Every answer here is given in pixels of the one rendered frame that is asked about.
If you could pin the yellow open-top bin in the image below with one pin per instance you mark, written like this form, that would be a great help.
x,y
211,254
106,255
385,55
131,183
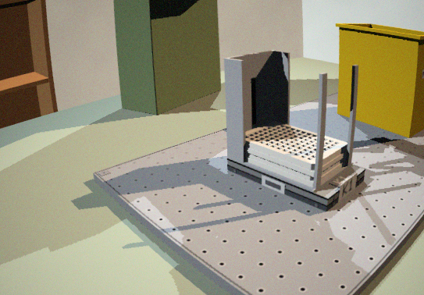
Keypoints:
x,y
390,76

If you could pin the white well plate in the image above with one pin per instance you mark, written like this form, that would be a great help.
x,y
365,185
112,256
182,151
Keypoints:
x,y
290,173
292,147

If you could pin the grey perforated base plate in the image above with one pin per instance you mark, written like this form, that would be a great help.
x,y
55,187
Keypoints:
x,y
252,240

